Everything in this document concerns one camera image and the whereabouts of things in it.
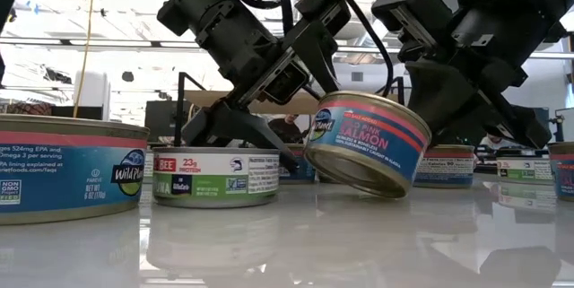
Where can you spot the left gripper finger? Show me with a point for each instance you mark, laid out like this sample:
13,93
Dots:
318,50
228,126

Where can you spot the white cabinet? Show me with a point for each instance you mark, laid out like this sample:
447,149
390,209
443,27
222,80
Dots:
96,95

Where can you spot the person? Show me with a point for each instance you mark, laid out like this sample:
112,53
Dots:
287,132

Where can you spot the black background monitor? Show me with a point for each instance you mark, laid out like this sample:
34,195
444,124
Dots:
161,119

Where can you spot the black tripod stand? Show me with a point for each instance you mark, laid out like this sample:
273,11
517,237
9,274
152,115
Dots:
559,126

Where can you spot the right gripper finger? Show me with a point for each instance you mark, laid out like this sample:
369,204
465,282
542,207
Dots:
441,95
520,133

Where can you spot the dark low box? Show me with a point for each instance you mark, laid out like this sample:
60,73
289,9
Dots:
63,113

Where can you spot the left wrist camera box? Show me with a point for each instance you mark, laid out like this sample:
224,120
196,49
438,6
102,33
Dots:
287,84

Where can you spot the patterned cloth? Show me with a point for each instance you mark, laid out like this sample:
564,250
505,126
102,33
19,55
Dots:
29,108

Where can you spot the wooden shelf black legs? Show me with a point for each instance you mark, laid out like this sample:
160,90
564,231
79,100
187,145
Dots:
204,99

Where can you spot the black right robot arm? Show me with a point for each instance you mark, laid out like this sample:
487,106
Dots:
529,10

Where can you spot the round black fixture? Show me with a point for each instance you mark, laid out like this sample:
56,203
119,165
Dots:
127,76

